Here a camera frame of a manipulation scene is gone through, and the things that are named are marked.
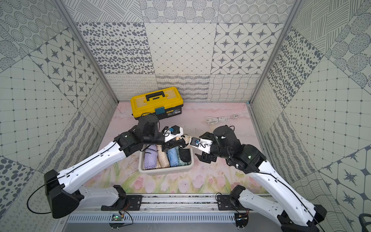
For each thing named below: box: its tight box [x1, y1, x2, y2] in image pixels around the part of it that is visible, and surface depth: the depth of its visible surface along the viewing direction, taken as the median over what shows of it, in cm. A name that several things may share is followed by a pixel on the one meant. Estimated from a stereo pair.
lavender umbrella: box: [143, 144, 158, 170], surface depth 78 cm
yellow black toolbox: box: [130, 86, 184, 121], surface depth 101 cm
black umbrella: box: [178, 148, 191, 163], surface depth 80 cm
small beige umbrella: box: [156, 145, 171, 169], surface depth 80 cm
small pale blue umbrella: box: [167, 146, 180, 168], surface depth 80 cm
